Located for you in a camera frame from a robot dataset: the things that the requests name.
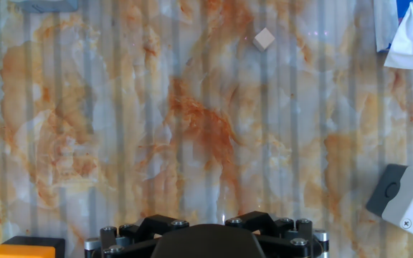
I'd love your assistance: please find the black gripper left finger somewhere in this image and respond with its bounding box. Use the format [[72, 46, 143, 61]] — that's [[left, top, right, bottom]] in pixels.
[[84, 214, 189, 258]]

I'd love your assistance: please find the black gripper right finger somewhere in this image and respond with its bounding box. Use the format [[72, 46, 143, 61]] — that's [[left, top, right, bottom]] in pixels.
[[224, 211, 330, 258]]

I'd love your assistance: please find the small wooden block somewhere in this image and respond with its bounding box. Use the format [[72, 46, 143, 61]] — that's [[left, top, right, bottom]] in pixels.
[[252, 27, 276, 53]]

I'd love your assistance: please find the orange box red mushroom button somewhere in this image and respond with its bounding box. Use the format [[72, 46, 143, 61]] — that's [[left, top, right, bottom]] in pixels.
[[0, 235, 66, 258]]

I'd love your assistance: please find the orange marble pattern mat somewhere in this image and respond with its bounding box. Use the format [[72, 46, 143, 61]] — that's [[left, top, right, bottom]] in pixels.
[[0, 0, 413, 258]]

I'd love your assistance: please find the grey box small red button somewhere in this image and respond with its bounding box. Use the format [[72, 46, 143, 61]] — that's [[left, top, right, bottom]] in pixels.
[[365, 163, 413, 247]]

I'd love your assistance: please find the blue tissue pack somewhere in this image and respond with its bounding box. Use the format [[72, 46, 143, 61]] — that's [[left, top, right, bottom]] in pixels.
[[373, 0, 413, 71]]

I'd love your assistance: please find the grey box green button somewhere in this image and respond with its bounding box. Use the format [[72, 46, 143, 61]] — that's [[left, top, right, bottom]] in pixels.
[[11, 0, 80, 14]]

